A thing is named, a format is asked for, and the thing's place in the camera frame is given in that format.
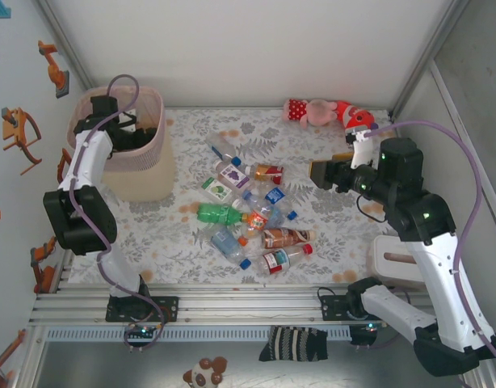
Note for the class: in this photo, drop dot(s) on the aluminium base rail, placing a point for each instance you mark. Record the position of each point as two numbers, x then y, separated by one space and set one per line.
252 307

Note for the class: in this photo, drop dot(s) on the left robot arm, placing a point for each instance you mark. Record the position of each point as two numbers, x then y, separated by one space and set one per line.
84 161

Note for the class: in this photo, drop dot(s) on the purple grape label bottle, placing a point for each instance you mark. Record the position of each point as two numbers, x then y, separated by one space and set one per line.
232 175

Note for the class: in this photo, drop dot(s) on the white rectangular box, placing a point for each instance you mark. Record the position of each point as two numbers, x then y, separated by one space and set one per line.
387 246

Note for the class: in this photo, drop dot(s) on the pink mesh bin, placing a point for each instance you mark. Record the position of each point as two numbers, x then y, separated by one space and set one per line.
147 178

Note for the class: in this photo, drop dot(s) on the light blue label bottle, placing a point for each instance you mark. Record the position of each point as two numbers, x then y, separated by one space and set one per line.
225 242

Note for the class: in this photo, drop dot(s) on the black white striped sock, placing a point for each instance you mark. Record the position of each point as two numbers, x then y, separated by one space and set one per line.
292 343

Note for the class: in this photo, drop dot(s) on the controller board green light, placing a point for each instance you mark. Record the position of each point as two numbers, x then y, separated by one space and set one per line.
143 331
369 327

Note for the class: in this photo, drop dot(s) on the brown white plush toy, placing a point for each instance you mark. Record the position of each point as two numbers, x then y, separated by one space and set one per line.
203 374

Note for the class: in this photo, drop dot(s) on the lime label clear bottle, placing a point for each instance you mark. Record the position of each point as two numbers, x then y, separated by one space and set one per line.
216 189

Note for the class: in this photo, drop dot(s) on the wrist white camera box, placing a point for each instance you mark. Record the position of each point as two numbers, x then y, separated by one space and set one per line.
130 110
360 151

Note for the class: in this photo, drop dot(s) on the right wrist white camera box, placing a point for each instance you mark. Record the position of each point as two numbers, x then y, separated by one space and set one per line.
360 151

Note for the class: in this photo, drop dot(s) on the red fish plush toy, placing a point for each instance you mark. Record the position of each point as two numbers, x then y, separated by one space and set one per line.
353 115

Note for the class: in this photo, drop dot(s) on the slim green soda bottle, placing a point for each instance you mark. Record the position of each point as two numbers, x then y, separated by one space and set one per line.
219 213

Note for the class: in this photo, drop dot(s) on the red gold label tea bottle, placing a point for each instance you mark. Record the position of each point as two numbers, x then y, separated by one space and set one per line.
268 172

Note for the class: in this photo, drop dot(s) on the brown coffee drink bottle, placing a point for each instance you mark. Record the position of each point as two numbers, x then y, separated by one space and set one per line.
284 237

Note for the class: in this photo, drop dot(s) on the clear bottle dark blue label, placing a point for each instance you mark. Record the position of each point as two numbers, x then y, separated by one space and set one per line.
219 146

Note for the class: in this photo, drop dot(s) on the orange label orange cap bottle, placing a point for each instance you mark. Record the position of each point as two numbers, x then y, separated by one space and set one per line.
257 220

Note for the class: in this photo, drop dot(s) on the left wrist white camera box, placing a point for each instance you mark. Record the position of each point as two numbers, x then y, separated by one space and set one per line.
130 110

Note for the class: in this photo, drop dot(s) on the blue wall sticker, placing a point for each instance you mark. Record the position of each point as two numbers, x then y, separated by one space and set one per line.
3 10

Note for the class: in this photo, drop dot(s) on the pink pig plush toy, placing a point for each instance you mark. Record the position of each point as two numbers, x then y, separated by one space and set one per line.
308 113

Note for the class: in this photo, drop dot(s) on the aluminium frame post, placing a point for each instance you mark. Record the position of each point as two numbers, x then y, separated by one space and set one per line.
425 56
66 44

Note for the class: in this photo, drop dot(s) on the red label red cap bottle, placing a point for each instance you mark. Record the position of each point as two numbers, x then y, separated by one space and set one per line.
277 260

